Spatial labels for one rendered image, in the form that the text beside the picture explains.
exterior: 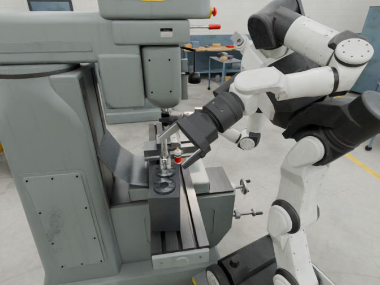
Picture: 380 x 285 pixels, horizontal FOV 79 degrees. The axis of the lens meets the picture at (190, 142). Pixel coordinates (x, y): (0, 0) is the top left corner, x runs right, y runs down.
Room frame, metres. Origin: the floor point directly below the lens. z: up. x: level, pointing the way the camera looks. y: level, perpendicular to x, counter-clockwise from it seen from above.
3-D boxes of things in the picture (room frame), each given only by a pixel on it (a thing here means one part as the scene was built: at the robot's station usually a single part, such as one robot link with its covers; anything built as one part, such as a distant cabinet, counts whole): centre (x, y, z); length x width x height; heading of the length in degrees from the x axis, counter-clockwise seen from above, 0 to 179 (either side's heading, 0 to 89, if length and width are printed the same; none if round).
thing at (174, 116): (1.20, 0.05, 1.23); 0.13 x 0.12 x 0.10; 174
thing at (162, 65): (1.21, 0.15, 1.47); 0.21 x 0.19 x 0.32; 9
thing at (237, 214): (1.16, -0.40, 0.54); 0.22 x 0.06 x 0.06; 99
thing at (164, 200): (0.76, 0.10, 1.06); 0.22 x 0.12 x 0.20; 2
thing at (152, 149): (1.28, 0.12, 1.01); 0.35 x 0.15 x 0.11; 100
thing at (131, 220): (1.21, 0.12, 0.46); 0.80 x 0.30 x 0.60; 99
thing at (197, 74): (1.31, -0.03, 1.44); 0.07 x 0.07 x 0.06
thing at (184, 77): (1.23, 0.03, 1.45); 0.04 x 0.04 x 0.21; 9
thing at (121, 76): (1.18, 0.33, 1.47); 0.24 x 0.19 x 0.26; 9
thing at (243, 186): (1.29, -0.35, 0.66); 0.16 x 0.12 x 0.12; 99
